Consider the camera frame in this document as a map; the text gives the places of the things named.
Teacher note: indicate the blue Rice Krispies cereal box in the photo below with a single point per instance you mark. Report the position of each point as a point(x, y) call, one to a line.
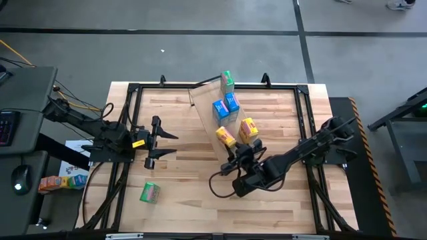
point(220, 111)
point(231, 101)

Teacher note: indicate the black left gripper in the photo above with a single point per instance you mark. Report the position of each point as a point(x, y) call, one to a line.
point(151, 140)

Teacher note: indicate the wooden shelf with black frame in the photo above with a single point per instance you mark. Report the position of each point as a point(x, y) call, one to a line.
point(207, 100)

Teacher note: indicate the black aluminium table frame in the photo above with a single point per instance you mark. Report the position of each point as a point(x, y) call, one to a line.
point(287, 87)

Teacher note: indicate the orange cereal box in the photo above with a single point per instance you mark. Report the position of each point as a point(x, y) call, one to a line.
point(50, 183)

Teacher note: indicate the green and blue box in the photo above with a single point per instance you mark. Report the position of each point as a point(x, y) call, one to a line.
point(77, 181)

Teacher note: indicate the silver metal bracket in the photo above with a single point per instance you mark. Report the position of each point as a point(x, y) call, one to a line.
point(124, 236)
point(310, 237)

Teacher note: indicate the yellow tape tag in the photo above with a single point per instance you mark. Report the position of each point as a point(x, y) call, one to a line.
point(138, 144)

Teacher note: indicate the grey metal table frame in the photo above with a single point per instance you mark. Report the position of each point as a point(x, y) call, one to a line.
point(400, 160)

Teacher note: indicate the black desk support bar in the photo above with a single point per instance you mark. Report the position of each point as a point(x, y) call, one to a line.
point(60, 150)

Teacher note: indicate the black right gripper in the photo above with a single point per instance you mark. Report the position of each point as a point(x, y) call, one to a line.
point(245, 158)

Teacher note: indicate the black keyboard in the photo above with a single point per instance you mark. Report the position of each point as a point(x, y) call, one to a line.
point(8, 128)

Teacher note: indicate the person's shoe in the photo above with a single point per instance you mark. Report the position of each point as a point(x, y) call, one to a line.
point(400, 4)

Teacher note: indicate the black computer mouse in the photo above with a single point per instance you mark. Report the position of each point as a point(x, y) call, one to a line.
point(21, 178)

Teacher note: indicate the black hook clamp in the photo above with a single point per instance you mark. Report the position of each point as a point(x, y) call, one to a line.
point(162, 80)
point(266, 79)

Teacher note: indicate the green cereal box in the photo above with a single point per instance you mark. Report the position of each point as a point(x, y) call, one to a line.
point(150, 193)
point(227, 83)

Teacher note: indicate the black hazard-striped floor mat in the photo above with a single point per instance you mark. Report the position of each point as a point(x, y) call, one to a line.
point(360, 200)

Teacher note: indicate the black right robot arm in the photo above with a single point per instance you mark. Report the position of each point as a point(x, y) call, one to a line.
point(300, 150)

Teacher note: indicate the grey desk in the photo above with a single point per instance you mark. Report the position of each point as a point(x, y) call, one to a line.
point(26, 100)

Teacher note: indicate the white printed box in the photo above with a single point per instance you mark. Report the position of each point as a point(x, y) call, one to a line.
point(71, 165)

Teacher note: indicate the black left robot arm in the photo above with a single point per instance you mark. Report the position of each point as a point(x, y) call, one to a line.
point(83, 121)

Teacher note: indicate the yellow cereal box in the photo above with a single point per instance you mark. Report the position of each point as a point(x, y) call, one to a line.
point(248, 130)
point(225, 136)

